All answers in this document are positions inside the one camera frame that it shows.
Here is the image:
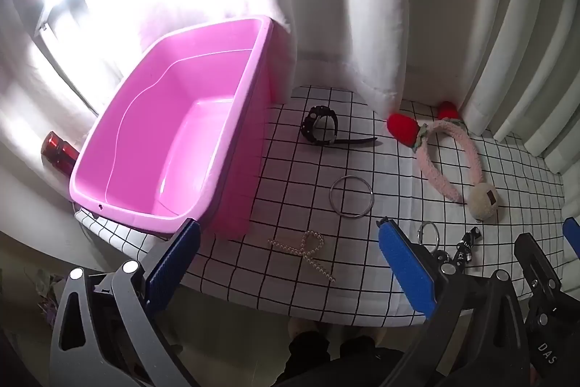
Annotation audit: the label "black wristwatch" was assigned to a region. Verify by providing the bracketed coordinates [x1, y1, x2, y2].
[300, 106, 379, 147]

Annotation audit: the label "red bottle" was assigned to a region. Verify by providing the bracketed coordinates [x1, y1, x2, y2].
[41, 131, 82, 174]

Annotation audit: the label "thin silver bangle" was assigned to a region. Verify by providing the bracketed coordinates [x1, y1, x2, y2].
[329, 176, 375, 217]

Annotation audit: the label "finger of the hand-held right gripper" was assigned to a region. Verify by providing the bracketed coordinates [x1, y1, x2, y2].
[562, 217, 580, 254]
[514, 233, 563, 301]

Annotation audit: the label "pearl bow hair clip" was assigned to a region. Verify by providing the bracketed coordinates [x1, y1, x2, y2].
[267, 230, 337, 284]

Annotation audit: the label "person's legs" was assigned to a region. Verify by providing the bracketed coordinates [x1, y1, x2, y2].
[276, 319, 409, 387]

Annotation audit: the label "white curtain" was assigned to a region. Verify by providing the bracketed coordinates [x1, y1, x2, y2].
[0, 0, 580, 174]

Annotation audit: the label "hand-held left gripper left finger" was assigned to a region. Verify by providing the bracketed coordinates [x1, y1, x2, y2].
[50, 218, 202, 387]

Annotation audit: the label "white grid-patterned cloth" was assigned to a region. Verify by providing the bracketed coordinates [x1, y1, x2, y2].
[75, 85, 567, 320]

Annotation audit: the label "black keychain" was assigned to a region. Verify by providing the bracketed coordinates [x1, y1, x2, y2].
[435, 226, 483, 274]

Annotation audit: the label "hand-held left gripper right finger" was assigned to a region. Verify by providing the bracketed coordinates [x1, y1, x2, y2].
[376, 217, 531, 387]

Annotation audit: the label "pink plastic tub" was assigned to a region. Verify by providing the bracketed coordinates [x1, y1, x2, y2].
[69, 15, 293, 240]

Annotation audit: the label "pink fluffy strawberry headband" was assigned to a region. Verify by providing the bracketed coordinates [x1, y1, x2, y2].
[386, 100, 485, 204]

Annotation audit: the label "beige plush puff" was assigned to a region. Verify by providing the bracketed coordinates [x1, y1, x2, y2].
[468, 183, 503, 222]

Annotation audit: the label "window frame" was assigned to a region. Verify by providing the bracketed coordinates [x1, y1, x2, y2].
[38, 6, 98, 116]

